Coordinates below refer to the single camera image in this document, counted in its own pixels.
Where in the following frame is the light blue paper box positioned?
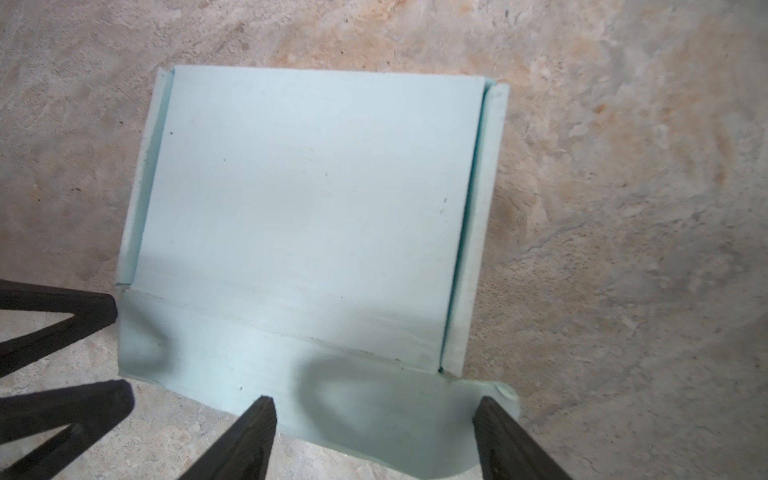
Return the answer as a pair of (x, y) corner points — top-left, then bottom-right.
(116, 65), (520, 479)

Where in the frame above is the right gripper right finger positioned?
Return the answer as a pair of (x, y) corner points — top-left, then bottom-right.
(473, 396), (572, 480)

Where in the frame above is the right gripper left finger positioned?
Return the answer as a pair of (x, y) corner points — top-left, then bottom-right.
(180, 396), (277, 480)

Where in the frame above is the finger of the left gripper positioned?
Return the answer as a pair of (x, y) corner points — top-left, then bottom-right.
(1, 380), (135, 479)
(1, 280), (118, 377)

